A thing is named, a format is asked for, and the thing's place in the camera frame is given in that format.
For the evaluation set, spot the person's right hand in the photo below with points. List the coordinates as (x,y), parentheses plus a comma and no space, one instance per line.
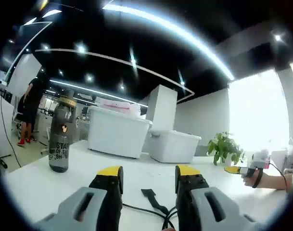
(249,182)

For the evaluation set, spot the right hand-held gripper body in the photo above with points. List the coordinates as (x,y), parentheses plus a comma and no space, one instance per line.
(260,160)

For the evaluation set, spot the large white storage box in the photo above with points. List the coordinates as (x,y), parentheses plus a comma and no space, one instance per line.
(115,132)

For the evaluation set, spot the long ceiling light strip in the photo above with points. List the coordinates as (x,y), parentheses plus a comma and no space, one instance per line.
(184,36)

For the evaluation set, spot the green potted plant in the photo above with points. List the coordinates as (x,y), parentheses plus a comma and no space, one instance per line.
(223,144)

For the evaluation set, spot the small white storage box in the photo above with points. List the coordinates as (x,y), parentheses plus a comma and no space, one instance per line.
(175,146)

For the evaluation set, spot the white desktop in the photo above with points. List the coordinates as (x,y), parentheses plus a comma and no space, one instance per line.
(64,187)

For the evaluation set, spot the pile of white bags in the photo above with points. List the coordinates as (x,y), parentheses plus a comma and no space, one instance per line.
(122,107)

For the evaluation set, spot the person's left hand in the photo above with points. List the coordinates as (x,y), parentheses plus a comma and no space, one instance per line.
(170,229)

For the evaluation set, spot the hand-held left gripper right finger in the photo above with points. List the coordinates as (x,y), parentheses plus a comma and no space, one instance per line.
(233,216)

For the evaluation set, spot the dark grey water bottle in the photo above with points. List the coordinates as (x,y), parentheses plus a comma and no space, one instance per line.
(59,144)

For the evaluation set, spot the white square pillar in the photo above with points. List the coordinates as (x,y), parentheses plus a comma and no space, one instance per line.
(164,108)

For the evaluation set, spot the white office chair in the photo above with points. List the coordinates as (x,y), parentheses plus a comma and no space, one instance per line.
(18,120)

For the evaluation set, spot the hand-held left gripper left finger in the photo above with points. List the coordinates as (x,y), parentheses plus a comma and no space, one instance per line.
(71,216)

